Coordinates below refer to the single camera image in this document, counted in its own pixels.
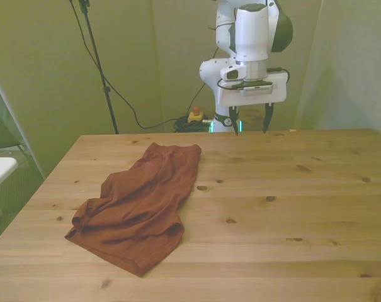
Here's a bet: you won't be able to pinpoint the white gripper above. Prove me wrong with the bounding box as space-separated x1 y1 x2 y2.
217 71 288 137

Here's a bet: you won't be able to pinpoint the rust brown shorts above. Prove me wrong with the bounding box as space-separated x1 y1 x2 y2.
65 142 203 277

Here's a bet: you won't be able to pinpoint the yellow emergency stop button box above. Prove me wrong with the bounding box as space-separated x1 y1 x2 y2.
187 106 204 124

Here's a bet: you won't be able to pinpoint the black tripod pole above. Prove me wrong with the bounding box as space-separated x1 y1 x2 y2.
77 0 120 135

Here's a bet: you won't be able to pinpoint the white side table top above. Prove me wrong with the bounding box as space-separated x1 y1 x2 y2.
0 157 20 195

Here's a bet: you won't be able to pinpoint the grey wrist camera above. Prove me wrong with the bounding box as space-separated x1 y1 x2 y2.
239 82 275 96

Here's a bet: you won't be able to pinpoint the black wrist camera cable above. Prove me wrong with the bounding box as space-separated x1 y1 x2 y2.
217 66 291 92

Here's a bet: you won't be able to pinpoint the grey emergency stop cable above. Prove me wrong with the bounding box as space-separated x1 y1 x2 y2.
188 82 207 115

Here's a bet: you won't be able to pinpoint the black coiled cable bundle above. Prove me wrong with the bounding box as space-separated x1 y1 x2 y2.
173 115 215 133

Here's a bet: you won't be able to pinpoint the black tripod cable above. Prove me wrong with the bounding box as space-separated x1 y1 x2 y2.
69 0 191 130

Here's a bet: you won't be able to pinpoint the white slanted frame bar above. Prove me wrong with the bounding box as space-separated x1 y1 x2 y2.
0 61 46 181

